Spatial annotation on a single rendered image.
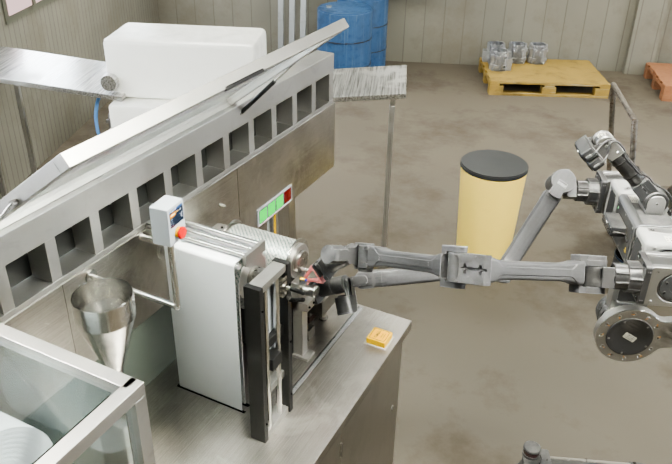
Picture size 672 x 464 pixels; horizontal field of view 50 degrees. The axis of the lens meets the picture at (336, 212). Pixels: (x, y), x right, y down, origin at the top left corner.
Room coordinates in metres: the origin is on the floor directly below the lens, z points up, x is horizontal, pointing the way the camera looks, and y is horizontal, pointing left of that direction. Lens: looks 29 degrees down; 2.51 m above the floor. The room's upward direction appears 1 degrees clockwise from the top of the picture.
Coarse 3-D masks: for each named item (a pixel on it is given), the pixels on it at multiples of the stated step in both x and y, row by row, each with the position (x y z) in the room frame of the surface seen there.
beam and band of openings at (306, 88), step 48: (288, 96) 2.57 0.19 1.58; (192, 144) 2.05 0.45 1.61; (240, 144) 2.34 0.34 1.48; (96, 192) 1.68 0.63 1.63; (144, 192) 1.94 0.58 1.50; (192, 192) 2.03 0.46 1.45; (0, 240) 1.41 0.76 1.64; (48, 240) 1.52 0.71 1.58; (96, 240) 1.66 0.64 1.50; (0, 288) 1.38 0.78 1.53; (48, 288) 1.49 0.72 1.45
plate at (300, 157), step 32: (320, 128) 2.79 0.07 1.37; (256, 160) 2.35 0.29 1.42; (288, 160) 2.56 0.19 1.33; (320, 160) 2.79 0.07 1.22; (224, 192) 2.17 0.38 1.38; (256, 192) 2.35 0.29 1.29; (256, 224) 2.34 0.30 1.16; (128, 256) 1.75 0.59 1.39; (64, 288) 1.53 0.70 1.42; (160, 288) 1.85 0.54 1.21; (32, 320) 1.43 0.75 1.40; (64, 320) 1.51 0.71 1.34
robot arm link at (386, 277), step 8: (360, 272) 1.95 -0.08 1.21; (368, 272) 1.95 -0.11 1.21; (376, 272) 1.95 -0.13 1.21; (384, 272) 1.95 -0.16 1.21; (392, 272) 1.96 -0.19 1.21; (400, 272) 1.96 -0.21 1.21; (408, 272) 1.95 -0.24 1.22; (416, 272) 1.95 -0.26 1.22; (424, 272) 1.95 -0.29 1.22; (368, 280) 1.94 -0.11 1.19; (376, 280) 1.94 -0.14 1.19; (384, 280) 1.94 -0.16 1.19; (392, 280) 1.94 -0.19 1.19; (400, 280) 1.94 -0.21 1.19; (408, 280) 1.94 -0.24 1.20; (416, 280) 1.94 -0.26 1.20; (424, 280) 1.94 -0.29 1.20; (432, 280) 1.94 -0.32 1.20; (360, 288) 1.93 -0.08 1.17; (368, 288) 1.97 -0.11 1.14
